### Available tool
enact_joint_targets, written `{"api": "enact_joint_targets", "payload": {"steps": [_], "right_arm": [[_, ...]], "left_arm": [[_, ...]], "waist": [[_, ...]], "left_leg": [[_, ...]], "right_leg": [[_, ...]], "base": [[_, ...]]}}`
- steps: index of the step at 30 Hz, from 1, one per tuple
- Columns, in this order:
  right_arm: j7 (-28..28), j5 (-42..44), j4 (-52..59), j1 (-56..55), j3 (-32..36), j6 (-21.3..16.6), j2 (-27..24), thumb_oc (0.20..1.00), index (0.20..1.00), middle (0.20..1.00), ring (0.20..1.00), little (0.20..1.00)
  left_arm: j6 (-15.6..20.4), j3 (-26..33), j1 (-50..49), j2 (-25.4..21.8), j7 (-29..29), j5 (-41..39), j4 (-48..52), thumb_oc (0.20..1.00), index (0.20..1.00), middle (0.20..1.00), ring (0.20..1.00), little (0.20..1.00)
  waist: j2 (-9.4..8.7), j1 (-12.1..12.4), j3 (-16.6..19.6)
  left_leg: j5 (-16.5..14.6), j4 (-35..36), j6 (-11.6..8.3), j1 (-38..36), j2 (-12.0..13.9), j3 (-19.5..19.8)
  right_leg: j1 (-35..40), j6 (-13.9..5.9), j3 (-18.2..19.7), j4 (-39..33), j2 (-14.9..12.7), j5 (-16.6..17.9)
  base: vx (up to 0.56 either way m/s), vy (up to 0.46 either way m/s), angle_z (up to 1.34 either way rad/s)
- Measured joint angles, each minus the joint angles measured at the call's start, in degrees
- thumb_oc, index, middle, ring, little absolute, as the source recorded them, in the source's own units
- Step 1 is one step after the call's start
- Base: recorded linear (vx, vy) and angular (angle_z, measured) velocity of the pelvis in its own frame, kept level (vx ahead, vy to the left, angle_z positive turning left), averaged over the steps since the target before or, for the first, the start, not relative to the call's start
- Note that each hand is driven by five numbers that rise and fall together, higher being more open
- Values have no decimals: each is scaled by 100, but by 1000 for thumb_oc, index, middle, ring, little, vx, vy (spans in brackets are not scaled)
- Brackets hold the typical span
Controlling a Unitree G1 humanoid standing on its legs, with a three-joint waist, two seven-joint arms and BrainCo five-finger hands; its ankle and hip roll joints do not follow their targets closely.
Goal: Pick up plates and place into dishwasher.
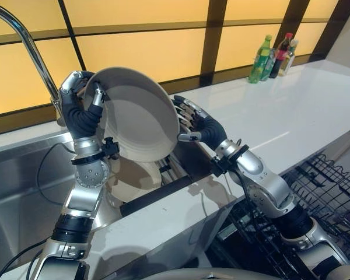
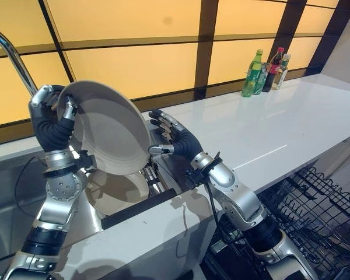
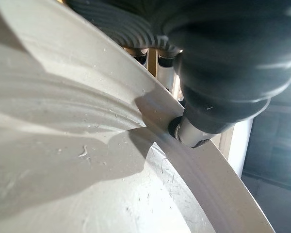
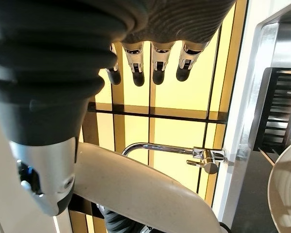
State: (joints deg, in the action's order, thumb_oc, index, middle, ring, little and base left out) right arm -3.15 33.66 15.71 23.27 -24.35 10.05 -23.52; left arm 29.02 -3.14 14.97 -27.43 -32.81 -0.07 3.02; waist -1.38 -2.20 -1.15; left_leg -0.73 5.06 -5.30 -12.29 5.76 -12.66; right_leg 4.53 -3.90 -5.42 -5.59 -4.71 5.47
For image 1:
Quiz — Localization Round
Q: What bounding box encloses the stainless steel sink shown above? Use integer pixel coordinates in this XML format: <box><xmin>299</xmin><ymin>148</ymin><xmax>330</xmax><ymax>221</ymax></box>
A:
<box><xmin>0</xmin><ymin>129</ymin><xmax>123</xmax><ymax>280</ymax></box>

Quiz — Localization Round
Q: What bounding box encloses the black wire dishwasher rack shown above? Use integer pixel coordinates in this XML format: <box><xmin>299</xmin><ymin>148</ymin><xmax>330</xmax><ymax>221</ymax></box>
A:
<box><xmin>218</xmin><ymin>153</ymin><xmax>350</xmax><ymax>280</ymax></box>

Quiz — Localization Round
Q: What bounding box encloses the green soda bottle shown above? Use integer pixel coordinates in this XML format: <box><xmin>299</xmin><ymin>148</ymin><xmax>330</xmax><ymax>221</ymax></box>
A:
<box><xmin>248</xmin><ymin>34</ymin><xmax>273</xmax><ymax>83</ymax></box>

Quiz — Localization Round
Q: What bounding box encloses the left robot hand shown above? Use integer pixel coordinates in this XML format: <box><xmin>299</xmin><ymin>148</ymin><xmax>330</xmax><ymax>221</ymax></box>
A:
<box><xmin>59</xmin><ymin>70</ymin><xmax>107</xmax><ymax>141</ymax></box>

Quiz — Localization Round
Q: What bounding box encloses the white round plate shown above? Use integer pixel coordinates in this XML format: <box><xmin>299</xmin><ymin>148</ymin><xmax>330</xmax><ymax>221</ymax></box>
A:
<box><xmin>83</xmin><ymin>66</ymin><xmax>181</xmax><ymax>163</ymax></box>

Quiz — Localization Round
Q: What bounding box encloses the black cable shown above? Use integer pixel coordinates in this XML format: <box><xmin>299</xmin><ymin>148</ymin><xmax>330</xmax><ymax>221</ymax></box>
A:
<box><xmin>36</xmin><ymin>142</ymin><xmax>76</xmax><ymax>205</ymax></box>

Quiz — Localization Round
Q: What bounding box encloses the clear oil bottle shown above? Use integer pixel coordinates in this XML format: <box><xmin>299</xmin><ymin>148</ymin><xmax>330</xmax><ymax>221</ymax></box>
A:
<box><xmin>278</xmin><ymin>39</ymin><xmax>299</xmax><ymax>76</ymax></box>

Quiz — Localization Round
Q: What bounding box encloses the green packaged bottle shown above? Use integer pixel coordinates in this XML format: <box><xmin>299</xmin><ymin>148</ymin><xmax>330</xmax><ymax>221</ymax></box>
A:
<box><xmin>260</xmin><ymin>48</ymin><xmax>278</xmax><ymax>82</ymax></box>

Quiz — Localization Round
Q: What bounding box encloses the robot torso silver body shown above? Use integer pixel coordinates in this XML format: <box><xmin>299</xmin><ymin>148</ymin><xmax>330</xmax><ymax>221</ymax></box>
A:
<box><xmin>145</xmin><ymin>267</ymin><xmax>327</xmax><ymax>280</ymax></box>

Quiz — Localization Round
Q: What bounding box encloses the white plate with brown shadow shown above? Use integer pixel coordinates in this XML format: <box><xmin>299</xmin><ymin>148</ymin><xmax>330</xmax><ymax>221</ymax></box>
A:
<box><xmin>106</xmin><ymin>159</ymin><xmax>163</xmax><ymax>202</ymax></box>

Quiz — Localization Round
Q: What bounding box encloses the chrome gooseneck faucet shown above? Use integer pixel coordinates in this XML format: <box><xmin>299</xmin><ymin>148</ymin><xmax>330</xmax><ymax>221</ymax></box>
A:
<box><xmin>0</xmin><ymin>5</ymin><xmax>67</xmax><ymax>127</ymax></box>

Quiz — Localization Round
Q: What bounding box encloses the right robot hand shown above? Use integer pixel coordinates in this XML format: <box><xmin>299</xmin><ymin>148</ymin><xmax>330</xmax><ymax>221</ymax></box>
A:
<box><xmin>171</xmin><ymin>94</ymin><xmax>227</xmax><ymax>146</ymax></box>

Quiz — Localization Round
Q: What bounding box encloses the dark cola bottle red cap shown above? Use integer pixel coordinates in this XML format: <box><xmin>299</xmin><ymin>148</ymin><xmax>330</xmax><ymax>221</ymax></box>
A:
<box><xmin>268</xmin><ymin>32</ymin><xmax>293</xmax><ymax>79</ymax></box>

